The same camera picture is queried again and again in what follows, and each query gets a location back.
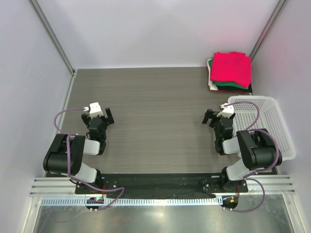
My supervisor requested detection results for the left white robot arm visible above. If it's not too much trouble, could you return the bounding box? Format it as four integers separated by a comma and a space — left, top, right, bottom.
43, 102, 114, 194

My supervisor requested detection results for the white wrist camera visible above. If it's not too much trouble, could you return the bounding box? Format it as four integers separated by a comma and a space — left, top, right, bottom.
83, 102, 104, 118
217, 103, 234, 118

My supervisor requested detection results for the pink red t shirt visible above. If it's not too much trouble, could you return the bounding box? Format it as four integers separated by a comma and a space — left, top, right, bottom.
210, 51, 252, 89

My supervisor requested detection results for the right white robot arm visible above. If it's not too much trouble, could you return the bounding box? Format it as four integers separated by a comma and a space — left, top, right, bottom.
202, 109, 283, 192

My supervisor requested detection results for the white plastic basket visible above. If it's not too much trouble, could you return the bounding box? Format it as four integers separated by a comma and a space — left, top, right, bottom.
228, 95, 296, 161

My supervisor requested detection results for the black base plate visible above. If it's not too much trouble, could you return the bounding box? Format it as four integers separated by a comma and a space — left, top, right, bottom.
74, 172, 248, 199

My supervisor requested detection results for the black folded t shirt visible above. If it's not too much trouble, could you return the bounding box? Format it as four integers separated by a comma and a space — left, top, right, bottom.
216, 82, 253, 93

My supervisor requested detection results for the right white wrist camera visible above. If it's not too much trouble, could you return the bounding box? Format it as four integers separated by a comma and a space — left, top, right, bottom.
217, 103, 234, 118

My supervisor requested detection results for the white folded t shirt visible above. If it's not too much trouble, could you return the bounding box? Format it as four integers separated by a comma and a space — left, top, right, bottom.
207, 59, 218, 91

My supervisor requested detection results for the left aluminium frame post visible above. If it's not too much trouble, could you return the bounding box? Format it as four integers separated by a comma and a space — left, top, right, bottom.
28, 0, 75, 76

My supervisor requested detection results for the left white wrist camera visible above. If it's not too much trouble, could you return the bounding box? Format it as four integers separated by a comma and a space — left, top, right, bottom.
83, 102, 104, 118

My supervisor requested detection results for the right aluminium frame post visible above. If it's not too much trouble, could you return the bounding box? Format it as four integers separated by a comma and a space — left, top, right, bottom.
249, 0, 289, 62

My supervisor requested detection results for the aluminium frame post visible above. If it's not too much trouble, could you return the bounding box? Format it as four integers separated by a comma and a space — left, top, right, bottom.
28, 0, 75, 76
249, 0, 289, 62

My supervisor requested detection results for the perforated cable duct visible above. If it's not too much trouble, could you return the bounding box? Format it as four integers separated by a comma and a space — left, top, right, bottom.
41, 196, 223, 207

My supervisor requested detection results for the aluminium rail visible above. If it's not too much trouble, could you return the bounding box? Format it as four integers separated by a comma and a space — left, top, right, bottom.
29, 175, 295, 197

